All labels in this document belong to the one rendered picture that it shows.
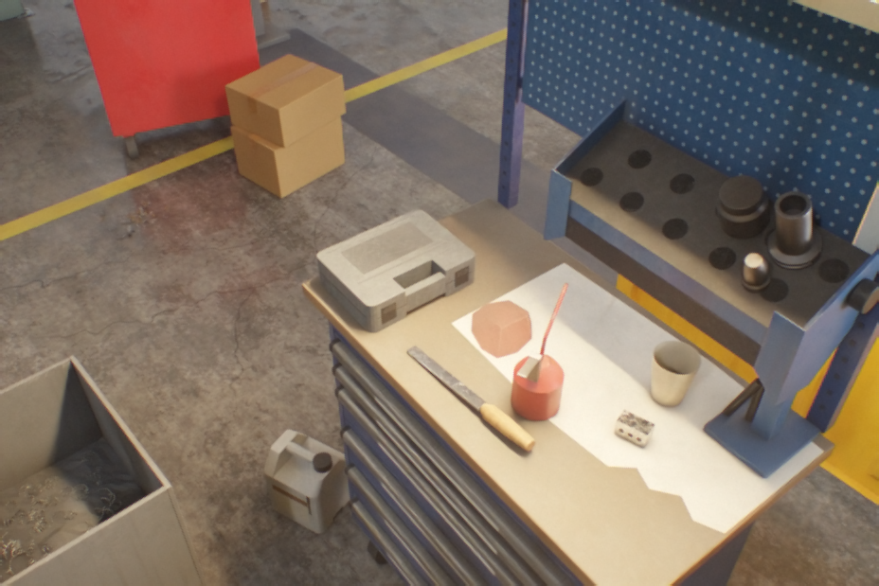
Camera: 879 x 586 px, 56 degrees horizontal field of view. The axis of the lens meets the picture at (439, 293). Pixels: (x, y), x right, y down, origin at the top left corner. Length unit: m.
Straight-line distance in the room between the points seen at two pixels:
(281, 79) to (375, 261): 2.08
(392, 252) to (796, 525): 1.50
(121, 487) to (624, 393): 1.36
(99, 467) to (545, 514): 1.38
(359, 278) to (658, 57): 0.67
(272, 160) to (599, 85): 2.18
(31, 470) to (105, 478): 0.20
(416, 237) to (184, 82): 2.33
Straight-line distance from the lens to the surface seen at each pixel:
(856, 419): 2.46
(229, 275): 3.27
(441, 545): 1.74
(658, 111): 1.50
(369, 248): 1.67
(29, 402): 2.31
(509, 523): 1.43
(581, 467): 1.40
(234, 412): 2.77
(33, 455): 2.42
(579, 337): 1.60
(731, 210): 1.29
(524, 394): 1.40
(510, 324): 1.56
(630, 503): 1.37
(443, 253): 1.65
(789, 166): 1.37
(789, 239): 1.27
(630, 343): 1.60
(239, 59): 3.88
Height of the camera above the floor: 2.06
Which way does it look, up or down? 42 degrees down
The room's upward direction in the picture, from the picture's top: straight up
